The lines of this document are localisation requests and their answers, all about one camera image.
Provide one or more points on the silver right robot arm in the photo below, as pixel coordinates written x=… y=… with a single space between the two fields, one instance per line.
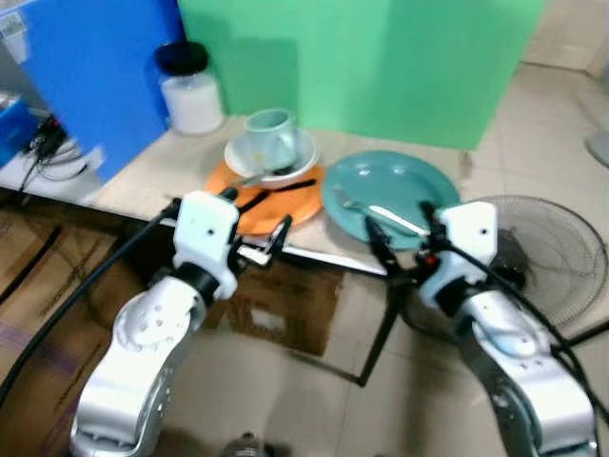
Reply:
x=519 y=371

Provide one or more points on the orange plate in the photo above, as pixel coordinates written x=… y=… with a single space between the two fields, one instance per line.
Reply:
x=285 y=211

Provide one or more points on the silver fork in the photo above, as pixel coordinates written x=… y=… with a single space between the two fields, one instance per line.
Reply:
x=385 y=215

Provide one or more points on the silver spoon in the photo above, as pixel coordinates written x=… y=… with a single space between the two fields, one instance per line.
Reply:
x=257 y=178

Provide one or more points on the teal plate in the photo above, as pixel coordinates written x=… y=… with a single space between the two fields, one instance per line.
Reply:
x=400 y=181

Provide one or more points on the brown cardboard box with label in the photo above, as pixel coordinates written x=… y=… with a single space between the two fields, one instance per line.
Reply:
x=285 y=305

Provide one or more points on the pale teal mug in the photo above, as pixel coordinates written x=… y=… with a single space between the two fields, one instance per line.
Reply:
x=271 y=138

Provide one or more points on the white bowl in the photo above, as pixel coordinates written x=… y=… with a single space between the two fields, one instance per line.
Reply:
x=304 y=157

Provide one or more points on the black table leg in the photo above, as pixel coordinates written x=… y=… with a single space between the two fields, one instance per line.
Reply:
x=379 y=333

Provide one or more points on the white jar with black lid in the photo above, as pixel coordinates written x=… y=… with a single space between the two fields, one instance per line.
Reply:
x=192 y=100

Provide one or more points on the green panel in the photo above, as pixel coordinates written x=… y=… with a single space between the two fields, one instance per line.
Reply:
x=381 y=67

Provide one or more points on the blue panel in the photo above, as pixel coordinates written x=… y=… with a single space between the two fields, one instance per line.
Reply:
x=95 y=76

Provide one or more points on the black floor bar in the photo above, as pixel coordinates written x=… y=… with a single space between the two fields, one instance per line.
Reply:
x=588 y=334

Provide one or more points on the large brown cardboard box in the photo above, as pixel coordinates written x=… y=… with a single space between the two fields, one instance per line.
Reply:
x=48 y=286

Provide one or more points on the grey robot foot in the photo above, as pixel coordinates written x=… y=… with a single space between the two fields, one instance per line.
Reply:
x=249 y=447

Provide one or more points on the blue box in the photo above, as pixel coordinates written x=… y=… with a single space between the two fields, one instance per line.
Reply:
x=14 y=129

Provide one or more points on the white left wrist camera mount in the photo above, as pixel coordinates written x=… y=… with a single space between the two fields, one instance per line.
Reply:
x=205 y=233

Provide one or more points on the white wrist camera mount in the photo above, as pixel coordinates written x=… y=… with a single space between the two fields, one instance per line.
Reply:
x=205 y=233
x=466 y=243

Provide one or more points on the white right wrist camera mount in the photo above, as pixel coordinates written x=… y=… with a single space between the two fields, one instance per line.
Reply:
x=466 y=243

